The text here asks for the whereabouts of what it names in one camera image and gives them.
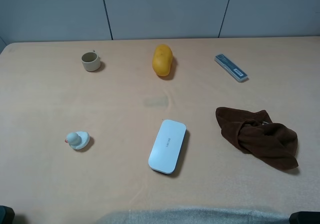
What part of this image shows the pale blue rubber duck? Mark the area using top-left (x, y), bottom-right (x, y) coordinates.
top-left (65, 131), bottom-right (90, 150)

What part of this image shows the white glasses case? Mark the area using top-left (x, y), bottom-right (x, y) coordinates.
top-left (148, 119), bottom-right (187, 175)

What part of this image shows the yellow mango fruit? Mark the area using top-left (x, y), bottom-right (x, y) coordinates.
top-left (152, 44), bottom-right (173, 77)

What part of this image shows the beige ceramic cup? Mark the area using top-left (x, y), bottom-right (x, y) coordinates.
top-left (81, 51), bottom-right (101, 72)

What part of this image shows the clear blue pen case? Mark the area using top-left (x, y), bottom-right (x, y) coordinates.
top-left (214, 54), bottom-right (248, 83)

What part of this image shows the brown crumpled cloth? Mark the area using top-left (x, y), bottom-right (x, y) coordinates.
top-left (215, 107), bottom-right (299, 171)

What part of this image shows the grey cloth at table edge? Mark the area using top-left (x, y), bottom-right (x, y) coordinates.
top-left (96, 208), bottom-right (290, 223)

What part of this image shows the black right base corner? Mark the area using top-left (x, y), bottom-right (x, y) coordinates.
top-left (289, 211), bottom-right (320, 224)

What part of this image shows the black base corner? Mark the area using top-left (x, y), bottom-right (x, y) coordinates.
top-left (0, 205), bottom-right (15, 224)
top-left (289, 211), bottom-right (320, 224)

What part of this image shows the black left base corner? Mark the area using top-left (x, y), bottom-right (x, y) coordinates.
top-left (0, 205), bottom-right (15, 224)

